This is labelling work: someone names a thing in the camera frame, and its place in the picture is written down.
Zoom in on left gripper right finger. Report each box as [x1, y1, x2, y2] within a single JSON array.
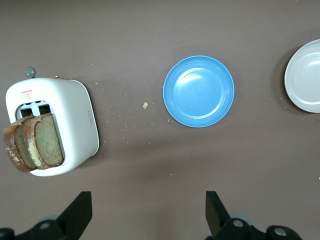
[[205, 191, 304, 240]]

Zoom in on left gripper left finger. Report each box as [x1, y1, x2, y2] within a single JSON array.
[[0, 191, 93, 240]]

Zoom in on light crust bread slice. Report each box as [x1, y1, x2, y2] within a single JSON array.
[[23, 112, 65, 170]]

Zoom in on blue plate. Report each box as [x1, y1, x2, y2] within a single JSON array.
[[162, 55, 236, 129]]

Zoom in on beige plate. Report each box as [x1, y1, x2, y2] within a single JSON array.
[[283, 39, 320, 114]]

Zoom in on dark crust bread slice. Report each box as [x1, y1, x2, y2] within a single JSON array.
[[2, 116, 38, 174]]

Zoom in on white toaster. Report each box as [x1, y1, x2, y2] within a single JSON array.
[[5, 66, 100, 177]]

